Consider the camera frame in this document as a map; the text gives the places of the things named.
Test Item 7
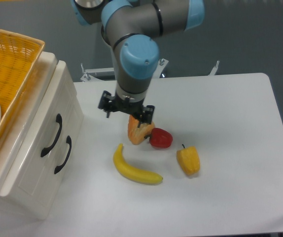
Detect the red toy bell pepper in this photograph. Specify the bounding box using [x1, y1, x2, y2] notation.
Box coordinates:
[144, 128, 173, 148]

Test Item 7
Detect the white drawer cabinet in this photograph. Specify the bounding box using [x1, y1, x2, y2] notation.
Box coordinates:
[0, 52, 84, 219]

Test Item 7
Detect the white metal base frame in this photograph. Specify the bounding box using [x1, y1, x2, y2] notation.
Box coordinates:
[79, 58, 220, 83]

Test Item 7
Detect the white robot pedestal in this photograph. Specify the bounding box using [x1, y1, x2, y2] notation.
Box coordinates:
[100, 24, 122, 80]

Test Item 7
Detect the yellow woven basket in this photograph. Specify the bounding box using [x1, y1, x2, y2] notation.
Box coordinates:
[0, 29, 45, 140]

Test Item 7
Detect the yellow toy bell pepper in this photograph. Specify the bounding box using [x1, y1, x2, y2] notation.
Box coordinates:
[177, 144, 200, 176]

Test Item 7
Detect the yellow toy banana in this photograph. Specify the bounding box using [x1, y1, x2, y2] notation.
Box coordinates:
[113, 143, 163, 185]

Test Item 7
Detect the black lower drawer handle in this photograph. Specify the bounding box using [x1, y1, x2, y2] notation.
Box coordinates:
[54, 135, 72, 174]

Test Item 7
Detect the black drawer handle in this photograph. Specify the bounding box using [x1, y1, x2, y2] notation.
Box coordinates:
[40, 113, 63, 157]
[54, 135, 72, 174]

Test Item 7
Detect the black top drawer handle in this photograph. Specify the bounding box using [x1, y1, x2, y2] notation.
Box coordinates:
[40, 113, 63, 157]

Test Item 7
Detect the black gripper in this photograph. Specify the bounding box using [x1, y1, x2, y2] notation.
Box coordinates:
[98, 90, 155, 127]

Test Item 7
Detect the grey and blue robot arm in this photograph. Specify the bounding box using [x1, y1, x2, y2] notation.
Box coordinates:
[71, 0, 205, 124]

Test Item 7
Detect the toy croissant pastry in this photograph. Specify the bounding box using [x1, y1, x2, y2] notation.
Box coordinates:
[128, 115, 155, 145]

